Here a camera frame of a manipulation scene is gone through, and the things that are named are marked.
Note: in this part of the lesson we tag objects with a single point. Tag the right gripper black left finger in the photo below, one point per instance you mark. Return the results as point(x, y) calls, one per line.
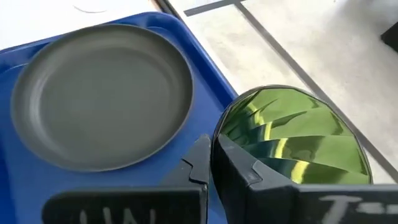
point(174, 202)

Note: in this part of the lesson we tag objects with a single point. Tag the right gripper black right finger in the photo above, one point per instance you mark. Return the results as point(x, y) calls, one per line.
point(264, 202)

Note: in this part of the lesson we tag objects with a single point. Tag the green faceted plastic cup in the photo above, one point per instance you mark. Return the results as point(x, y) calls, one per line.
point(295, 124)

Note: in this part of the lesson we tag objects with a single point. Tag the grey round plate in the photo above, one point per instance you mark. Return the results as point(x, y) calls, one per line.
point(99, 99)

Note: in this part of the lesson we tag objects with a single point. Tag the blue plastic tray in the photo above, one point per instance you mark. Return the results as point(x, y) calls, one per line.
point(25, 186)

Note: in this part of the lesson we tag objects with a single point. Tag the black table edge frame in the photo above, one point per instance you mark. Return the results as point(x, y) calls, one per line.
point(166, 7)

